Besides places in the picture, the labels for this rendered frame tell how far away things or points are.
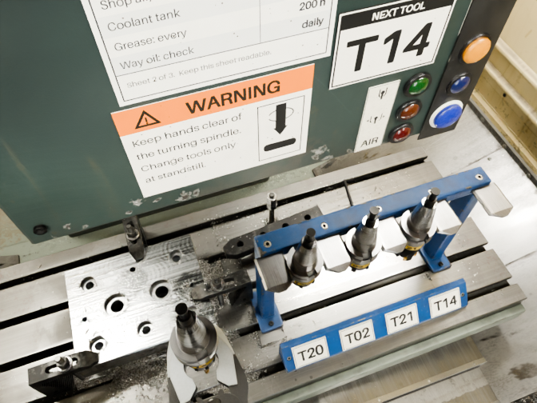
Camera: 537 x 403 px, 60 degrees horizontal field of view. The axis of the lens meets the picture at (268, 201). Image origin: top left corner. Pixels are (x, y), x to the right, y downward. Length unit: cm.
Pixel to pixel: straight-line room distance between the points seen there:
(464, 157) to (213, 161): 125
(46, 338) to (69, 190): 82
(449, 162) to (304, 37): 127
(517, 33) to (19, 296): 144
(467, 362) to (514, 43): 86
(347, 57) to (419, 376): 101
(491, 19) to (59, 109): 34
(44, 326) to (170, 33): 98
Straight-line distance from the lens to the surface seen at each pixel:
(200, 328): 62
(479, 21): 44
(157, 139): 38
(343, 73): 40
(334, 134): 45
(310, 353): 106
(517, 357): 142
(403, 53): 42
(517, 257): 147
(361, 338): 109
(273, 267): 82
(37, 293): 127
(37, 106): 35
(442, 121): 51
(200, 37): 33
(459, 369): 134
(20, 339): 123
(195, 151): 40
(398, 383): 127
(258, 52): 35
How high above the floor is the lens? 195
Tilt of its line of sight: 56 degrees down
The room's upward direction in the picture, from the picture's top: straight up
